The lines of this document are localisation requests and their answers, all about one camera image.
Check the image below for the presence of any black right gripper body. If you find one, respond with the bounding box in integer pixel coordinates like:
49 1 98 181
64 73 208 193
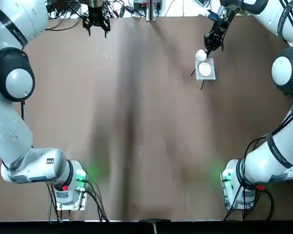
211 9 235 35

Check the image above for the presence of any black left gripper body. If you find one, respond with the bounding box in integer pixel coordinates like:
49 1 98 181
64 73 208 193
83 6 110 26

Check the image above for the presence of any white crucible lid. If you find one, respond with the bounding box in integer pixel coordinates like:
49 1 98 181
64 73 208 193
195 49 208 61

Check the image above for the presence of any white ceramic crucible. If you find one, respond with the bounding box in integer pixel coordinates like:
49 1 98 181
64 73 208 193
198 61 213 76

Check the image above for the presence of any black device with red connector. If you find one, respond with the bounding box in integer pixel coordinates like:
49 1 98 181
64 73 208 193
133 0 166 11

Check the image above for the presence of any square wire gauze mat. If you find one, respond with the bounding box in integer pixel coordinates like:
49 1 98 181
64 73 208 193
194 57 217 80

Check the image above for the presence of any black wire tripod stand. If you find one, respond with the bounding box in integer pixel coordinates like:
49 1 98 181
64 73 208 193
190 68 206 91

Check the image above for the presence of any aluminium frame post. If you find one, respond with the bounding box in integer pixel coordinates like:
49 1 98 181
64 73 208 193
146 0 160 22

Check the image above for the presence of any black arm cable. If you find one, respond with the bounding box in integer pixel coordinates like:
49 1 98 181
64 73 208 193
21 17 85 121

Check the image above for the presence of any black cable with red plug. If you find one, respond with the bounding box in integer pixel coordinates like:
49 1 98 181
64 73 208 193
46 185 69 224
256 184 275 221

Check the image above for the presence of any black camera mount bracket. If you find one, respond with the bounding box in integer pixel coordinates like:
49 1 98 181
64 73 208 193
138 218 172 234

